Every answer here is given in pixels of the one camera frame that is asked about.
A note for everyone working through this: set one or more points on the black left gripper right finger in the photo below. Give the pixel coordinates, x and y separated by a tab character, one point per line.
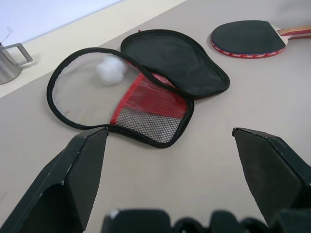
269	174

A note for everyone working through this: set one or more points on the black table tennis paddle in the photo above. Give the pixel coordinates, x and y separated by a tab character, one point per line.
245	38

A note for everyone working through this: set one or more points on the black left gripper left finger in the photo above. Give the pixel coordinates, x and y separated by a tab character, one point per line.
60	184

